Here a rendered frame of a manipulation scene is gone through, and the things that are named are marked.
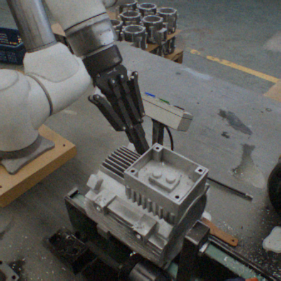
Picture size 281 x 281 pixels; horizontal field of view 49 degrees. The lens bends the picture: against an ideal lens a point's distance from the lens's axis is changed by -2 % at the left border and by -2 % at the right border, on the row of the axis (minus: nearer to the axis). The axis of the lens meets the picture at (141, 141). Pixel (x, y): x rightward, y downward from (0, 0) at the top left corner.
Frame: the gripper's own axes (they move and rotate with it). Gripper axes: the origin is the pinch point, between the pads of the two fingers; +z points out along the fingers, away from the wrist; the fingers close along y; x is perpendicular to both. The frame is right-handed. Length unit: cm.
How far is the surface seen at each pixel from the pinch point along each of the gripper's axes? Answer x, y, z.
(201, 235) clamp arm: -28.9, -19.7, 1.1
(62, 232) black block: 22.0, -17.9, 16.7
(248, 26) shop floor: 152, 361, 40
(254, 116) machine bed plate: 12, 68, 29
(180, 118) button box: 2.1, 16.8, 3.7
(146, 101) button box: 11.8, 17.0, -2.2
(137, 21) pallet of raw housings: 157, 175, -22
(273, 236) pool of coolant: -12.2, 19.5, 43.2
